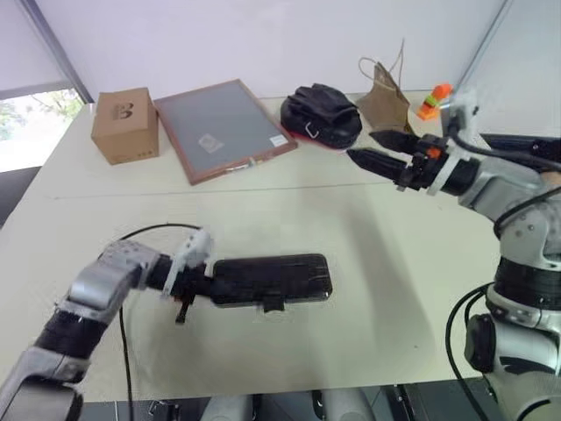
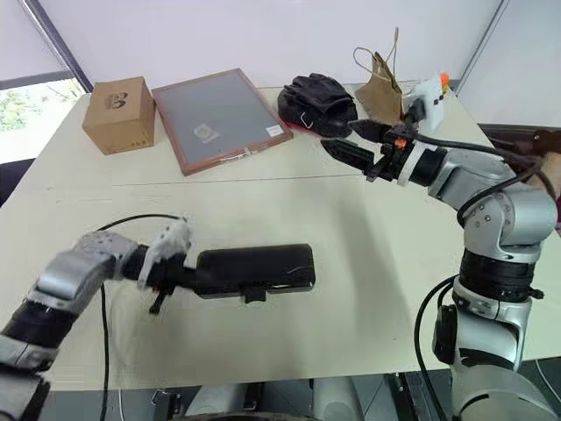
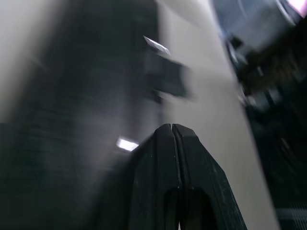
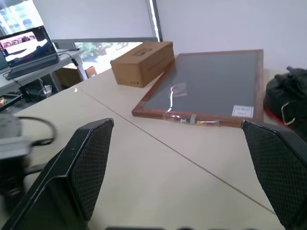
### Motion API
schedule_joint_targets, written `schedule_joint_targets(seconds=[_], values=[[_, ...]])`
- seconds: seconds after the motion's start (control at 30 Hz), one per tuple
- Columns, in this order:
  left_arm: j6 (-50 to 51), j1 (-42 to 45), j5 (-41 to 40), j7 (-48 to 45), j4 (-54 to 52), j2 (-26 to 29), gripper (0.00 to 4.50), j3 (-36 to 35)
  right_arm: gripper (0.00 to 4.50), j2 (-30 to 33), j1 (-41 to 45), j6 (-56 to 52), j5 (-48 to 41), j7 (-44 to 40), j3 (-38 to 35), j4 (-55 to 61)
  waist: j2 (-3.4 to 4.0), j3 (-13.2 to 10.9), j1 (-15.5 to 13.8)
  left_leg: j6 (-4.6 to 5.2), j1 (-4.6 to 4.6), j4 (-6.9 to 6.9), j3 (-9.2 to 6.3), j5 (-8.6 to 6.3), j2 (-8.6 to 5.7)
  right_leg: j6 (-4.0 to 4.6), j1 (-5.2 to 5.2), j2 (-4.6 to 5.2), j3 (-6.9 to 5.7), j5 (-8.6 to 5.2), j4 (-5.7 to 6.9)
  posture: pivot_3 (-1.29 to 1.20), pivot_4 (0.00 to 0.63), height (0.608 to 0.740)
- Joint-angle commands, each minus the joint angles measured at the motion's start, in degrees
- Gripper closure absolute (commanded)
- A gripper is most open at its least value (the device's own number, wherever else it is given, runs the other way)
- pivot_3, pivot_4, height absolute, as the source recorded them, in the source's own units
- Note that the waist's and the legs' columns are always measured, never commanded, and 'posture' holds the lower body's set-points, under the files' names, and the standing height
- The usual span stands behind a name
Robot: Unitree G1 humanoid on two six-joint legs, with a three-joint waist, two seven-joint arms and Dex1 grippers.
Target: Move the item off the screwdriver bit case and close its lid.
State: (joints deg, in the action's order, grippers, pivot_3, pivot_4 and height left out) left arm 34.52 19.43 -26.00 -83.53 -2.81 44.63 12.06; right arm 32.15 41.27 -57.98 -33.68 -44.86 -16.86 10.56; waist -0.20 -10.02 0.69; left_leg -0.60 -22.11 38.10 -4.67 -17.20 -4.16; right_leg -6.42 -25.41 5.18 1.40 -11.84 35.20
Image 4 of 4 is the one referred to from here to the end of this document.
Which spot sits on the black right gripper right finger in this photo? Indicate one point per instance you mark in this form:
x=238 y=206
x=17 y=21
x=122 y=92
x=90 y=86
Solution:
x=280 y=163

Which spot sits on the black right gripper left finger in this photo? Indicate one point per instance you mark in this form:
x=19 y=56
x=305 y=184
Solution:
x=60 y=167

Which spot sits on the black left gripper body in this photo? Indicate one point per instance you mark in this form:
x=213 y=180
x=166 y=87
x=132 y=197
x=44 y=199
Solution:
x=12 y=177

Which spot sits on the red flat item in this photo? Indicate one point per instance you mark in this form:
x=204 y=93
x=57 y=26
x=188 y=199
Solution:
x=274 y=116

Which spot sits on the silver metal clip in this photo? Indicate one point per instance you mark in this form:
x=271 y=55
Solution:
x=287 y=115

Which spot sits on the white label sticker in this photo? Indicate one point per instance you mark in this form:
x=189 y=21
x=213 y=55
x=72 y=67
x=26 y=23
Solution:
x=243 y=111

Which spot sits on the black bag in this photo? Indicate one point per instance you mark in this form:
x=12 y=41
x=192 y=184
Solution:
x=285 y=91

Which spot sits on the cardboard box under desk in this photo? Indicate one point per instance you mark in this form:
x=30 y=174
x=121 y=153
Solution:
x=68 y=77

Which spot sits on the white office desk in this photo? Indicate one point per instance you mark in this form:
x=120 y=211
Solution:
x=36 y=74

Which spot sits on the plastic-wrapped coloured chalk pack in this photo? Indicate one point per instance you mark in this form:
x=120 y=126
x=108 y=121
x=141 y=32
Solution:
x=192 y=119

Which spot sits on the black laptop power adapter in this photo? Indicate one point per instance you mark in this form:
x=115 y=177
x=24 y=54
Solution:
x=75 y=62

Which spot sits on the wood-framed grey chalkboard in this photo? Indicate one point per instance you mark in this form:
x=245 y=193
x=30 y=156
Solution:
x=208 y=81

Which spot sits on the open black laptop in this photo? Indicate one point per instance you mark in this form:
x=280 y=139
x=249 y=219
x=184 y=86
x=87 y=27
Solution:
x=26 y=51

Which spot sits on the brown cardboard box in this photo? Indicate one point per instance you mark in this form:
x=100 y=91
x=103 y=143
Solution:
x=141 y=64

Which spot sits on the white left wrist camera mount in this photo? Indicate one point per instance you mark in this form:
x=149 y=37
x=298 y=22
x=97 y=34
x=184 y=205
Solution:
x=12 y=139

